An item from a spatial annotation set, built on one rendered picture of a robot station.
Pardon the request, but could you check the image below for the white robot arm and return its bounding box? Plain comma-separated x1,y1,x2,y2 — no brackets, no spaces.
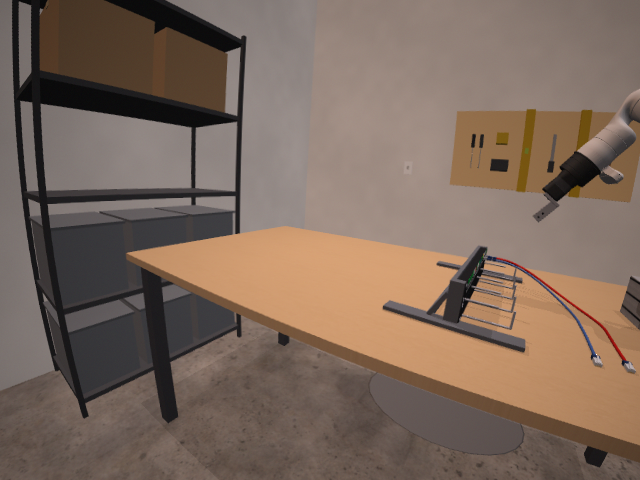
594,89,640,157

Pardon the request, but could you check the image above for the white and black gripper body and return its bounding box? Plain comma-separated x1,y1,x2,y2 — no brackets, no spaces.
542,137,624,201

